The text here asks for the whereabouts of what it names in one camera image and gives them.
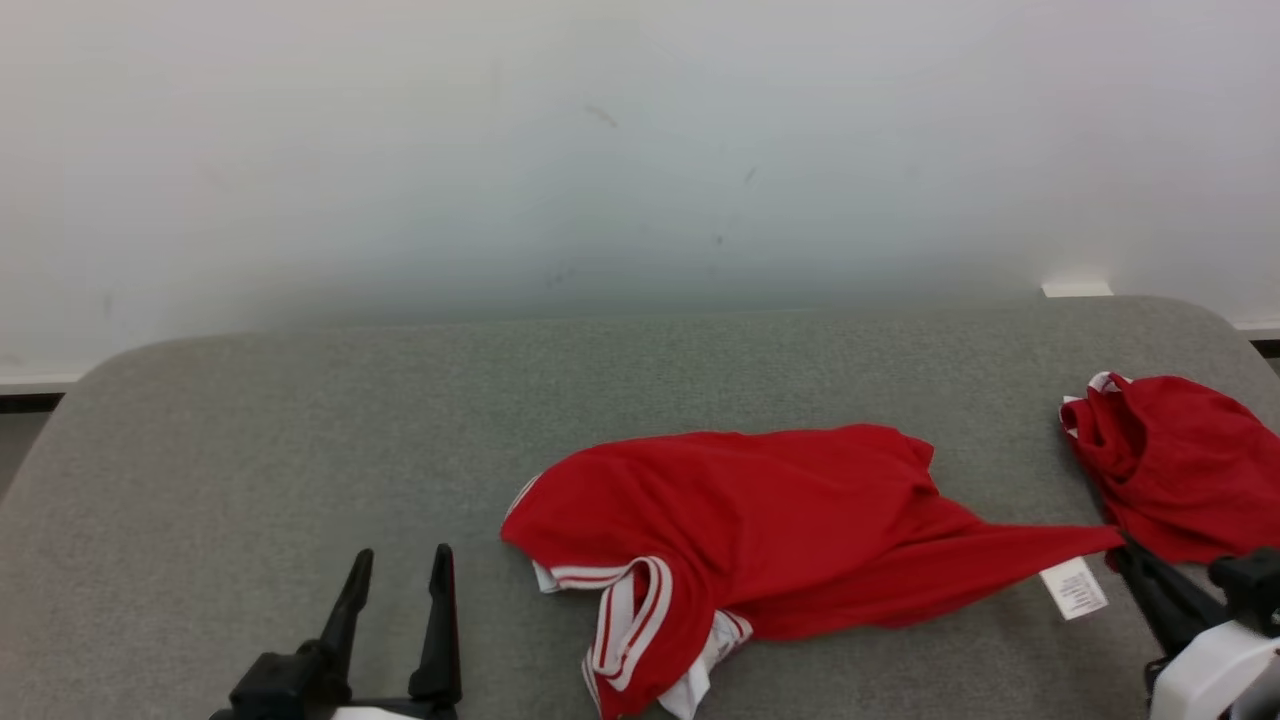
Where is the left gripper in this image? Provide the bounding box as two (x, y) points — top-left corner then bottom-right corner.
(318, 544), (464, 720)

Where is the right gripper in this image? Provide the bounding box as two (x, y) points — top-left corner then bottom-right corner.
(1108, 535), (1280, 720)

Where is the red garment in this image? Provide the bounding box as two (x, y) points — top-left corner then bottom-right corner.
(1060, 371), (1280, 566)

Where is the red and white jersey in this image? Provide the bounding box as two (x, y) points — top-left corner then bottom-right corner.
(500, 423), (1126, 720)

